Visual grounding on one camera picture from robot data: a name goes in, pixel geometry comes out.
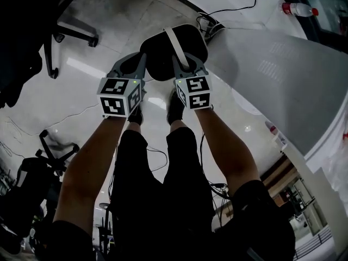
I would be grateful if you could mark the person's right black shoe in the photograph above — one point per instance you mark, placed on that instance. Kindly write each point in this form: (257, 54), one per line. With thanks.
(175, 107)

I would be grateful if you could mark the person's left forearm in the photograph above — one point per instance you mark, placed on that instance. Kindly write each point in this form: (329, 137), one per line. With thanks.
(87, 173)

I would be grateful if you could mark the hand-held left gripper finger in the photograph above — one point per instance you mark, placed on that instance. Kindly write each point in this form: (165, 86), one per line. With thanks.
(115, 67)
(142, 67)

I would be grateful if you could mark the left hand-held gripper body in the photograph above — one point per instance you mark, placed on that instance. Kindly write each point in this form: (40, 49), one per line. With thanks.
(114, 87)

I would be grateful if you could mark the white power strip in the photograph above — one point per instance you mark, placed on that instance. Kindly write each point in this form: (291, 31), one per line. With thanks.
(213, 28)

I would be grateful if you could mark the person's right forearm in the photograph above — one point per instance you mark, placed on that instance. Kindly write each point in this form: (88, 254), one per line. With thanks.
(228, 151)

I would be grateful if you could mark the person's black clothing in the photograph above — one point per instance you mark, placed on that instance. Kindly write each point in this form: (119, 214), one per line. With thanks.
(185, 200)

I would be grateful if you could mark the red-capped water bottle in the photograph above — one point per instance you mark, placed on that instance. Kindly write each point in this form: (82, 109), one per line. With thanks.
(297, 9)

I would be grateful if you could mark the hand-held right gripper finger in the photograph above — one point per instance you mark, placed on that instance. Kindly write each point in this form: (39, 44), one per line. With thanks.
(201, 64)
(179, 69)

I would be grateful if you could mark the person's left black shoe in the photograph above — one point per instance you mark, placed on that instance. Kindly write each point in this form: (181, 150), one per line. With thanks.
(135, 115)

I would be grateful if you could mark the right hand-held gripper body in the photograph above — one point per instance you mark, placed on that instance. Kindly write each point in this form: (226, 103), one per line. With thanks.
(198, 86)

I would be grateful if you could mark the black high-back office chair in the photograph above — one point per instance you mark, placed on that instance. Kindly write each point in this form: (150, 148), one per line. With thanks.
(27, 37)

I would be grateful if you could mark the person's black shoe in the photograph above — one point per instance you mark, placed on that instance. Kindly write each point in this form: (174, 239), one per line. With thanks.
(175, 107)
(135, 115)

